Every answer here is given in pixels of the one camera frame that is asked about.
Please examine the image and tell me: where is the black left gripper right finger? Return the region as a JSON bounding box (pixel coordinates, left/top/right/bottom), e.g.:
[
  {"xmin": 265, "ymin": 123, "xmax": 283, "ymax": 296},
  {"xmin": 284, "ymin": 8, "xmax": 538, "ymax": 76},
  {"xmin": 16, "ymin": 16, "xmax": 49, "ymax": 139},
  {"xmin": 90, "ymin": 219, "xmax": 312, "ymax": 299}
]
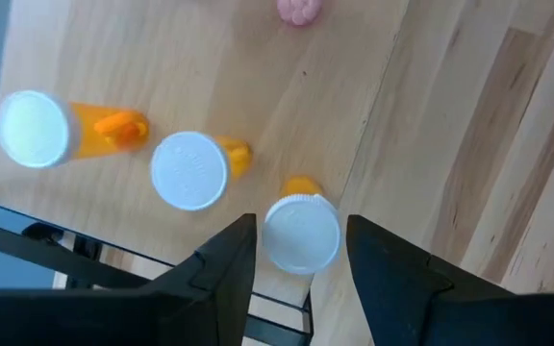
[{"xmin": 345, "ymin": 213, "xmax": 554, "ymax": 346}]

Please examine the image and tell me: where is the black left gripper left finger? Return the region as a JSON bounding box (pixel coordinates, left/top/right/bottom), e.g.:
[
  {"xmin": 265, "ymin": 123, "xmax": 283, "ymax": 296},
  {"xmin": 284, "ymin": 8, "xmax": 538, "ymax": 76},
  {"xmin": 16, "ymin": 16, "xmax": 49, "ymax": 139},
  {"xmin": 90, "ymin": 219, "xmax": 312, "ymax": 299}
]
[{"xmin": 138, "ymin": 212, "xmax": 259, "ymax": 346}]

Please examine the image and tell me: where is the orange pill bottle white cap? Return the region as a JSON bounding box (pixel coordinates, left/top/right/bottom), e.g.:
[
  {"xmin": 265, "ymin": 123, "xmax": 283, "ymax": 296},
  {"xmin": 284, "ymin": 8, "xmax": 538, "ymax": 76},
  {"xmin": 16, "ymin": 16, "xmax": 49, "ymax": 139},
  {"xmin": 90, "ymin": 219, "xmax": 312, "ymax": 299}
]
[
  {"xmin": 261, "ymin": 175, "xmax": 343, "ymax": 276},
  {"xmin": 0, "ymin": 88, "xmax": 151, "ymax": 170},
  {"xmin": 149, "ymin": 130, "xmax": 254, "ymax": 212}
]

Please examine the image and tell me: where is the wooden shelf black metal frame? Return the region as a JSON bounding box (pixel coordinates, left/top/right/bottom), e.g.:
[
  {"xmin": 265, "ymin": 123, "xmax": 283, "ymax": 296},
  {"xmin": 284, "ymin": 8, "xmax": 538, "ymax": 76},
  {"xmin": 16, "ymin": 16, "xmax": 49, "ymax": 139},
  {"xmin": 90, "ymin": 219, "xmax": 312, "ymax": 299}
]
[{"xmin": 0, "ymin": 0, "xmax": 411, "ymax": 346}]

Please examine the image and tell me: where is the pink pill bottle white cap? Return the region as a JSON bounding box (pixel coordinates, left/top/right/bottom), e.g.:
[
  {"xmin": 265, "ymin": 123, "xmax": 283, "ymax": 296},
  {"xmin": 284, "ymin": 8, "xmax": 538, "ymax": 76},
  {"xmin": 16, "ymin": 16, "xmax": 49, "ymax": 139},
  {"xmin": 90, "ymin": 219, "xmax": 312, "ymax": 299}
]
[{"xmin": 276, "ymin": 0, "xmax": 325, "ymax": 28}]

